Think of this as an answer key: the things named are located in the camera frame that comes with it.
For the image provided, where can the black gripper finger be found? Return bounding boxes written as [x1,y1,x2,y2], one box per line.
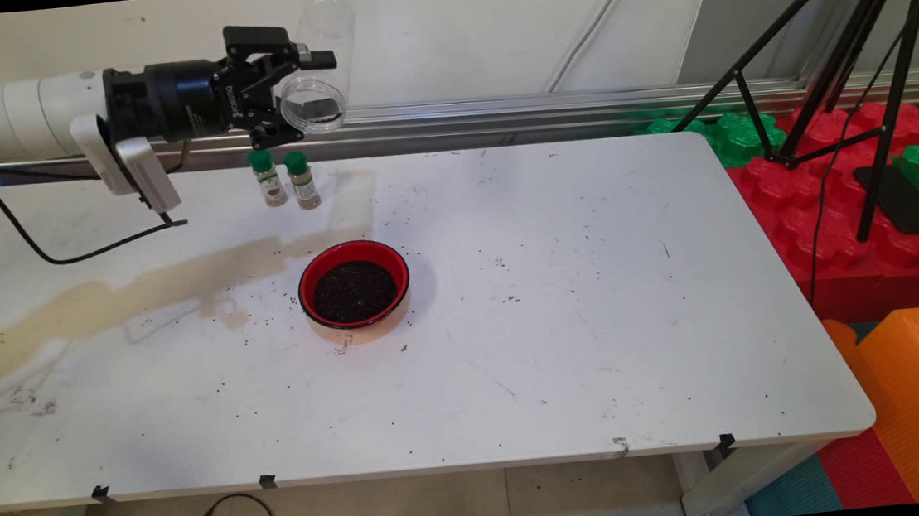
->
[246,97,309,152]
[223,18,338,84]

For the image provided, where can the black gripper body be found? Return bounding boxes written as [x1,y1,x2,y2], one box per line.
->
[104,56,250,148]

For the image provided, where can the clear plastic jar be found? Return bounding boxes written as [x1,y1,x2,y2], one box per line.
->
[269,0,366,138]

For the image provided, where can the green-capped spice bottle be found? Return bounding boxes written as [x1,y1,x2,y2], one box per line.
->
[284,149,323,212]
[247,147,289,210]

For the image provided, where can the red bowl with black seeds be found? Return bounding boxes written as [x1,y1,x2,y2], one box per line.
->
[293,235,418,349]

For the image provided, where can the white table leg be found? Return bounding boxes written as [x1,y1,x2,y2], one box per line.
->
[676,435,840,516]

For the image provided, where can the black tripod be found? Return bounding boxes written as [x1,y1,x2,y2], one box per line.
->
[660,0,919,259]

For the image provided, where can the teal floor mat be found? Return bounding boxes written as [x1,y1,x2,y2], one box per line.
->
[742,451,844,516]

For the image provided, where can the red floor mat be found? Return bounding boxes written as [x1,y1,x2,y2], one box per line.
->
[816,425,919,514]

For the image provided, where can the white and grey wrist camera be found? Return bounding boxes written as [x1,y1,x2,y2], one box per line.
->
[69,107,184,223]

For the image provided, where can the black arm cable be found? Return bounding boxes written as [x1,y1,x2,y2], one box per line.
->
[0,144,204,291]

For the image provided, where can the aluminium wall rail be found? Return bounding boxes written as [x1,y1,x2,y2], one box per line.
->
[0,55,919,186]

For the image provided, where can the thin black tripod cable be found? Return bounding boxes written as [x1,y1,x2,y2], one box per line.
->
[782,0,919,307]

